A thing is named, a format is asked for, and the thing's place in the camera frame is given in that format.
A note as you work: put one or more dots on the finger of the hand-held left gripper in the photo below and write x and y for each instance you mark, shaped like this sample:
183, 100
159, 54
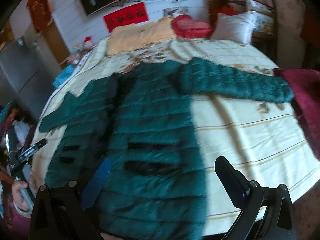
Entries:
31, 151

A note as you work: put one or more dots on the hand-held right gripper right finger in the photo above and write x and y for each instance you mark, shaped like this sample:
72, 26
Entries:
228, 177

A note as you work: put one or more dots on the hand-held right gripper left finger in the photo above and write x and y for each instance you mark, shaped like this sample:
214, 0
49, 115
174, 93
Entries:
100, 177

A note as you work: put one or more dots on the dark green puffer jacket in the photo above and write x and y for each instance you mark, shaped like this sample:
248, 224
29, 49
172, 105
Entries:
150, 105

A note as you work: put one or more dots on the person's left hand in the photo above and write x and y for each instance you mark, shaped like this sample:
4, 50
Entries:
21, 197

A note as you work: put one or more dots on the pile of household clutter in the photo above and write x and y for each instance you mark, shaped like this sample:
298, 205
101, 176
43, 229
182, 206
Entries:
17, 125

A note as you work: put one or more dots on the cream floral bed quilt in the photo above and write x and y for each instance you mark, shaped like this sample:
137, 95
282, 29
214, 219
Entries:
250, 130

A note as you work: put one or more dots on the light blue bag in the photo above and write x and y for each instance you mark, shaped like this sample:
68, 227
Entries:
63, 76

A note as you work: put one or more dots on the grey refrigerator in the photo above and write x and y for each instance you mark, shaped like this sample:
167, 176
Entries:
22, 67

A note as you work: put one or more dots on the dark red cloth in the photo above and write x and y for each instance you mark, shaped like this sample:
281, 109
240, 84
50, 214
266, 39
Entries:
305, 92

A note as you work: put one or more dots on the plush toy with red hat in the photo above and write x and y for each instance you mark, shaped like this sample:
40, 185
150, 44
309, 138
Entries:
88, 42

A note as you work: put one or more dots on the yellow ruffled pillow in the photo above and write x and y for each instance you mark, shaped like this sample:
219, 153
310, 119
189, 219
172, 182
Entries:
140, 37

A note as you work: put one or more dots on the white pillow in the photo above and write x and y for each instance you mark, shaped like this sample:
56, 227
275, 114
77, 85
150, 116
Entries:
232, 27

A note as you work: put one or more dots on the red heart-shaped pillow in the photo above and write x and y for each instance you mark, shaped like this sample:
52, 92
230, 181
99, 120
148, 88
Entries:
190, 27

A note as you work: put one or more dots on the red paper bag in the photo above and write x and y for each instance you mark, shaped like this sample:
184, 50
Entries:
225, 11

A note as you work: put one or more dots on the wooden chair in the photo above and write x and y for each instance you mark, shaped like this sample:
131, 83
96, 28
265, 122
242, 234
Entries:
265, 12

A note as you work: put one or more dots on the framed photo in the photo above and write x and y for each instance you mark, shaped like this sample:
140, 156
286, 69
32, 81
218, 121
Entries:
175, 11

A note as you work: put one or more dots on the red hanging wall decoration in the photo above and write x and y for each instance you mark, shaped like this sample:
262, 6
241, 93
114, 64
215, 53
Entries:
38, 10

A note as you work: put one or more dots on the red wall banner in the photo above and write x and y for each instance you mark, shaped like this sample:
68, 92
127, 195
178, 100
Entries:
125, 17

